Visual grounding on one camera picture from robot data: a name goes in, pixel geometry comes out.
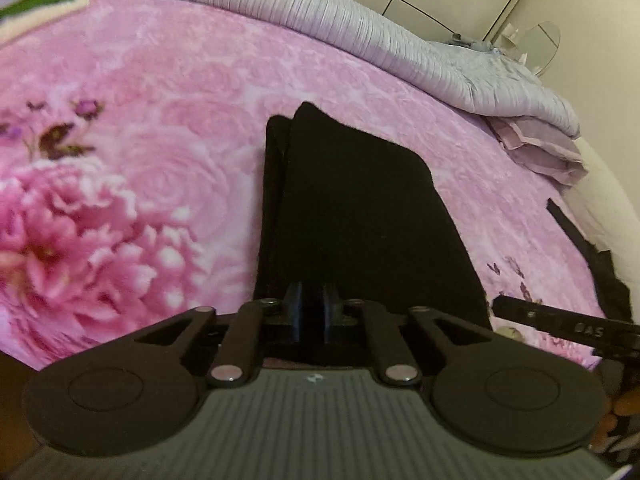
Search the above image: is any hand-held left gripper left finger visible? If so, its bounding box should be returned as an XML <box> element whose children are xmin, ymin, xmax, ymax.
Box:
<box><xmin>134</xmin><ymin>282</ymin><xmax>319</xmax><ymax>387</ymax></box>

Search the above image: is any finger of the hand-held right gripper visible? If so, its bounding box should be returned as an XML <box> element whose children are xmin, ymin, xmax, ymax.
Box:
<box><xmin>491</xmin><ymin>295</ymin><xmax>640</xmax><ymax>357</ymax></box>

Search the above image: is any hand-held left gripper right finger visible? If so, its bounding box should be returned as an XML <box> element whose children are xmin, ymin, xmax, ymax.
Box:
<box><xmin>322</xmin><ymin>283</ymin><xmax>497</xmax><ymax>387</ymax></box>

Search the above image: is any black buttoned cardigan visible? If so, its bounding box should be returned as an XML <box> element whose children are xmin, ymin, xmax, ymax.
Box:
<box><xmin>252</xmin><ymin>101</ymin><xmax>492</xmax><ymax>333</ymax></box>

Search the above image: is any person's floral dark clothing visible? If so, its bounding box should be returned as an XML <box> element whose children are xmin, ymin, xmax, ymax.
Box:
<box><xmin>592</xmin><ymin>357</ymin><xmax>640</xmax><ymax>473</ymax></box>

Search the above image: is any folded mauve cloth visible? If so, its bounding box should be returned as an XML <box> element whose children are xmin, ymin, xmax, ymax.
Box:
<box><xmin>487</xmin><ymin>116</ymin><xmax>590</xmax><ymax>188</ymax></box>

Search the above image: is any pink floral blanket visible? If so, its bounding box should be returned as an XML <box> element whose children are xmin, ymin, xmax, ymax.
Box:
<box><xmin>0</xmin><ymin>0</ymin><xmax>613</xmax><ymax>368</ymax></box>

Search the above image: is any lilac ribbed quilt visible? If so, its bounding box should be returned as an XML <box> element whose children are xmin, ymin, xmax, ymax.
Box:
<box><xmin>80</xmin><ymin>0</ymin><xmax>582</xmax><ymax>139</ymax></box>

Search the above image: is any black cloth with strap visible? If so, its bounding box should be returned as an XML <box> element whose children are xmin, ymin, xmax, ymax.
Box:
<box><xmin>546</xmin><ymin>197</ymin><xmax>633</xmax><ymax>322</ymax></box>

